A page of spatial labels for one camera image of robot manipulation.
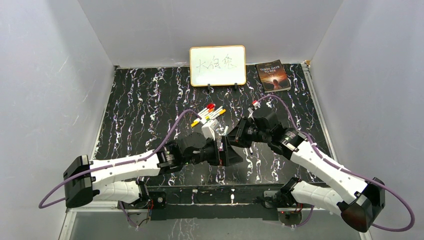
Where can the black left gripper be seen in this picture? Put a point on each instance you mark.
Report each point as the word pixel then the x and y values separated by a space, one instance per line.
pixel 230 157

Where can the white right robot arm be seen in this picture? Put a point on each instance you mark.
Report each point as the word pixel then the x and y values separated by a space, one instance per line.
pixel 357 201

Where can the aluminium frame rail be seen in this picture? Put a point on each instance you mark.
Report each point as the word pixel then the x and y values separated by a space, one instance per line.
pixel 302 193

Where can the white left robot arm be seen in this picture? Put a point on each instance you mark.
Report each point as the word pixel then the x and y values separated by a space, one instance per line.
pixel 114 179

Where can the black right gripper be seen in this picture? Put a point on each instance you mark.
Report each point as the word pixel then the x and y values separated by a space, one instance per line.
pixel 237 134

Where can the yellow cap marker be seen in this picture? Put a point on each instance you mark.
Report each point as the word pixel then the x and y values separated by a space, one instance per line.
pixel 195 123

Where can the dark paperback book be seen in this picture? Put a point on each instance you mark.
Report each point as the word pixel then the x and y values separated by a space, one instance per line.
pixel 273 76

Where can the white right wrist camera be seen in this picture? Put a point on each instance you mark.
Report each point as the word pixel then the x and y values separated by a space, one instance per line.
pixel 254 106

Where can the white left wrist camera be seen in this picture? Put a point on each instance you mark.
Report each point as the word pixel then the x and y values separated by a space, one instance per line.
pixel 209 129

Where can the small whiteboard with writing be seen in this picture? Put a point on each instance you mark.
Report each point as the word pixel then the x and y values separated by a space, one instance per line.
pixel 217 66

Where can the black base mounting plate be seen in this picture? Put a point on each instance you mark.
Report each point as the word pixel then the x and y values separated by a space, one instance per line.
pixel 240 201

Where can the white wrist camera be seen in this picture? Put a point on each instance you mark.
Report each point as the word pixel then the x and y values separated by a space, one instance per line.
pixel 254 106
pixel 209 129

